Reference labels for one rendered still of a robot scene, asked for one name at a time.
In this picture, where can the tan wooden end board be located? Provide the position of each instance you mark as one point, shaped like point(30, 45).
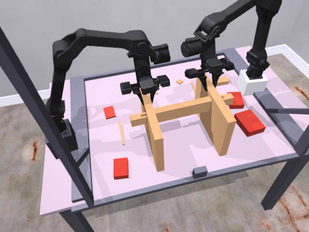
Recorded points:
point(154, 133)
point(219, 122)

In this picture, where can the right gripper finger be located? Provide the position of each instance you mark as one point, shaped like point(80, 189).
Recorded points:
point(215, 78)
point(204, 82)

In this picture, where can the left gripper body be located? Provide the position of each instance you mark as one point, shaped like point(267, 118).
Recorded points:
point(126, 87)

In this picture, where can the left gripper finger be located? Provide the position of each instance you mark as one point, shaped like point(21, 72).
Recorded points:
point(153, 94)
point(140, 96)

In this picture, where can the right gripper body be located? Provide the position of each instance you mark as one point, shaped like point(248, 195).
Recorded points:
point(193, 73)

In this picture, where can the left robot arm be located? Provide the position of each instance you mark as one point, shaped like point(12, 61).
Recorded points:
point(69, 47)

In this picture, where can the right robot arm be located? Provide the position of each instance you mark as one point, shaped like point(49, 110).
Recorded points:
point(214, 24)

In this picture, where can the tan wooden rail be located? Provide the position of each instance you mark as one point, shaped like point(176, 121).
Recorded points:
point(178, 110)

